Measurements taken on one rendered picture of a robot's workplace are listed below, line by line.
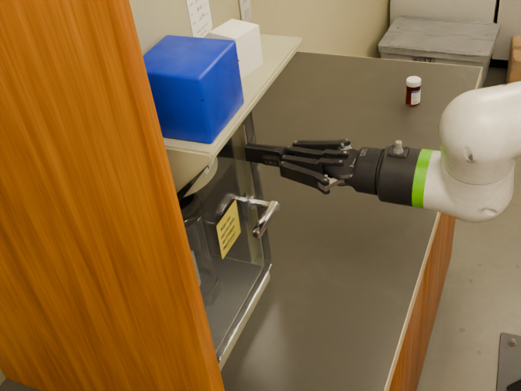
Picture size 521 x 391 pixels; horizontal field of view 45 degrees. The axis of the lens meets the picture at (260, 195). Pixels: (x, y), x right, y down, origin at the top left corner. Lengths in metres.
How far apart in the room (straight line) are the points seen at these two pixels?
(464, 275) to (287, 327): 1.52
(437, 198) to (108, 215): 0.48
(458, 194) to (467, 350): 1.55
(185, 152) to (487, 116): 0.38
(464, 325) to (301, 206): 1.15
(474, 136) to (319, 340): 0.57
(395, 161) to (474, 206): 0.13
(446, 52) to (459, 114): 2.73
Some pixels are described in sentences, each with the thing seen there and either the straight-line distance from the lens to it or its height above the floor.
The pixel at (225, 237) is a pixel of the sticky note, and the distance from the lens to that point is 1.07.
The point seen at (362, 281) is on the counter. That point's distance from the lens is 1.35.
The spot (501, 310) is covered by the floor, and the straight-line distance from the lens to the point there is 2.60.
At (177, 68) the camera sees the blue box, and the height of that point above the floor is 1.60.
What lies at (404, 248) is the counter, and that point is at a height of 0.94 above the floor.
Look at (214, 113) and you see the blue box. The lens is 0.75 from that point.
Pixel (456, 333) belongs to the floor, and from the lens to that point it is 2.49.
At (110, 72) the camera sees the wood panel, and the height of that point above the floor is 1.65.
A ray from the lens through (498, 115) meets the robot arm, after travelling 0.86.
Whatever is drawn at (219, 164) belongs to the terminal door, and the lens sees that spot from 1.00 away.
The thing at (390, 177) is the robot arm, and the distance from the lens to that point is 0.97.
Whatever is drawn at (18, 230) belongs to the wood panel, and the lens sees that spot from 0.92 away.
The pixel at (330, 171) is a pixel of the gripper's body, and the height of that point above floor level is 1.32.
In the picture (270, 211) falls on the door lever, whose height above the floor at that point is 1.21.
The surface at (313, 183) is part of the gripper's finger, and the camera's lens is 1.01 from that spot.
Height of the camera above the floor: 1.92
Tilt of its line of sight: 38 degrees down
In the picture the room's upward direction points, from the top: 8 degrees counter-clockwise
